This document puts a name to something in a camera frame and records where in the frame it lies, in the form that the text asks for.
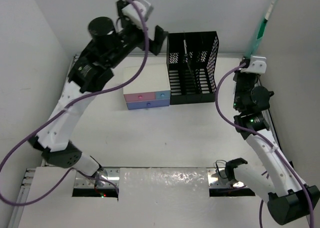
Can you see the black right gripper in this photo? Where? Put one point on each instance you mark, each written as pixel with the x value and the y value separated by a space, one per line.
pixel 239 73

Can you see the light blue small drawer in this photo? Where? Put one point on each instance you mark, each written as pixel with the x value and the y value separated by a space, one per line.
pixel 166 94

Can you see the black mesh file organizer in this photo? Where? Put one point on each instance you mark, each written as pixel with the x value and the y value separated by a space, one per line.
pixel 203 48

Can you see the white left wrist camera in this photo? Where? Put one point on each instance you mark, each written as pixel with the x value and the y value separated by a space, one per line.
pixel 138 11

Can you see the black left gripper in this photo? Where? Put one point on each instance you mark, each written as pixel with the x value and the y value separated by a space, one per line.
pixel 152 45

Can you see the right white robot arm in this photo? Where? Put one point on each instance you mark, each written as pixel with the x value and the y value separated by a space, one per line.
pixel 286 194

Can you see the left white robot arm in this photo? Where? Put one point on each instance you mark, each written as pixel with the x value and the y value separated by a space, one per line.
pixel 53 139

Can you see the white drawer cabinet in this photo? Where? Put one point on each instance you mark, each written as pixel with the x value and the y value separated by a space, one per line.
pixel 153 78

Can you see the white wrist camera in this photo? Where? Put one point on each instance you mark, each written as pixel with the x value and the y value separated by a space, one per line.
pixel 254 65
pixel 138 11

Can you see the green folder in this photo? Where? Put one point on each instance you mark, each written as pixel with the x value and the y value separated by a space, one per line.
pixel 260 30

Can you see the black board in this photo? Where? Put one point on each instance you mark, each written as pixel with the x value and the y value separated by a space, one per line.
pixel 188 60

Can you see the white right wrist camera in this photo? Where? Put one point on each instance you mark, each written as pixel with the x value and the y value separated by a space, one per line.
pixel 254 65

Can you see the purple bottom drawer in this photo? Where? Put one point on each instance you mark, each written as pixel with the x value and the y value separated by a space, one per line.
pixel 148 104

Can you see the pink drawer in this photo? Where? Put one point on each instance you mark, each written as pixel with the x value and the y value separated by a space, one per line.
pixel 139 97

